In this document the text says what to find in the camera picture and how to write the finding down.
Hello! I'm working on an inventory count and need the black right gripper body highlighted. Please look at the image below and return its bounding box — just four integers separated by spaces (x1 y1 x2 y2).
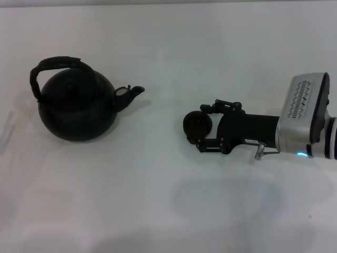
217 110 280 155

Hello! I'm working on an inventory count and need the small black teacup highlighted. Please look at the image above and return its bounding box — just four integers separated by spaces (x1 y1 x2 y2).
183 110 213 141

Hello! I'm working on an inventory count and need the black round teapot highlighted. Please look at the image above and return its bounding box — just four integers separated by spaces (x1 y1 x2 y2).
29 55 146 142

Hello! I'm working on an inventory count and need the silver right gripper cable plug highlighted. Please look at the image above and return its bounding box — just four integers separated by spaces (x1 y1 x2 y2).
253 142 281 161

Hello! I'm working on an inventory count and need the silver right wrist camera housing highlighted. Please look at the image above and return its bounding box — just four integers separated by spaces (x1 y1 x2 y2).
274 72 331 154

